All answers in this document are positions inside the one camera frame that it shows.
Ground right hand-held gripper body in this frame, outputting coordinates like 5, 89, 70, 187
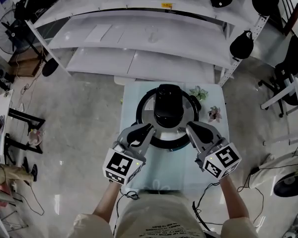
194, 137, 242, 180

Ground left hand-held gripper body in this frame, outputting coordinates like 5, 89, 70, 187
102, 139, 147, 186

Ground blue pressure cooker pot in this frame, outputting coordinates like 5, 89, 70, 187
135, 95, 203, 152

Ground black silver cooker lid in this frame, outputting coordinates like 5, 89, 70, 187
135, 83, 201, 150

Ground person's right forearm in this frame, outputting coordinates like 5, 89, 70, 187
217, 174, 250, 220

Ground person's left forearm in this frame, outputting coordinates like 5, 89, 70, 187
92, 181, 127, 225

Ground pink potted plant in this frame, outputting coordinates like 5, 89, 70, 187
208, 105, 223, 123

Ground light blue tablecloth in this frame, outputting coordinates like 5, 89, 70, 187
119, 81, 230, 193

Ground green potted plant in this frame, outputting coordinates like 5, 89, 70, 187
188, 85, 209, 101

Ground person's cream shirt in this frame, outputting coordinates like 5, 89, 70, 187
73, 191, 259, 238

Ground black floor fan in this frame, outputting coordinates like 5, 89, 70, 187
273, 170, 298, 198

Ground white shelving rack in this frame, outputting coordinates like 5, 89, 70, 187
24, 0, 269, 88

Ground white pink bowl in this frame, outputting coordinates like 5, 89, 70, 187
28, 129, 45, 146

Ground small black hanging bag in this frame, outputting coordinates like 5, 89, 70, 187
229, 30, 254, 59

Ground black office chair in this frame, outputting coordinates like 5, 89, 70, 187
258, 33, 298, 119

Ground black standing fan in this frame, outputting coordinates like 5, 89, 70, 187
0, 8, 60, 77

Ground brown wooden box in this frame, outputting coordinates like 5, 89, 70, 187
8, 55, 44, 78

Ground white table black legs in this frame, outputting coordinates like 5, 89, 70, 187
0, 89, 46, 166

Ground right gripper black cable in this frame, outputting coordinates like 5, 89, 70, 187
192, 181, 222, 233

